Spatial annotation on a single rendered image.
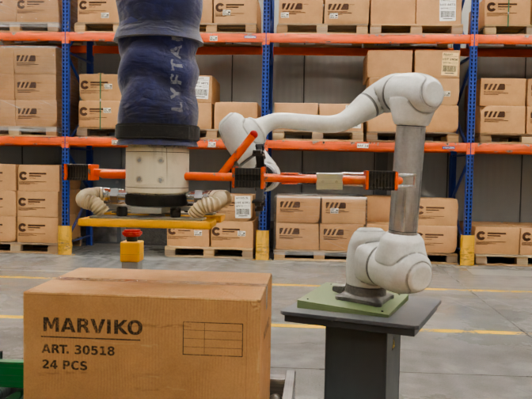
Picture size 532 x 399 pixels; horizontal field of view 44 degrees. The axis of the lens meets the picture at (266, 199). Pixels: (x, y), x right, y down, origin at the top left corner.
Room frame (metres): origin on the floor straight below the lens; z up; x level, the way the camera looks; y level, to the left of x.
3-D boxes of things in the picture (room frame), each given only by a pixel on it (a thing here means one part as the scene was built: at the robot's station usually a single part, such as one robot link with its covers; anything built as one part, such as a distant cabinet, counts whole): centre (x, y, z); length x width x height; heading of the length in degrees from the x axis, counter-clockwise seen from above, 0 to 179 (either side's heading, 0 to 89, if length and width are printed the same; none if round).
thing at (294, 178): (1.92, 0.09, 1.24); 0.93 x 0.30 x 0.04; 86
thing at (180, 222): (1.71, 0.30, 1.14); 0.34 x 0.10 x 0.05; 86
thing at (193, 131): (1.81, 0.30, 1.36); 0.23 x 0.23 x 0.04
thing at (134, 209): (1.81, 0.30, 1.18); 0.34 x 0.25 x 0.06; 86
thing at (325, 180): (1.78, -0.17, 1.24); 0.07 x 0.07 x 0.04; 86
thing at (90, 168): (2.09, 0.58, 1.24); 0.09 x 0.08 x 0.05; 176
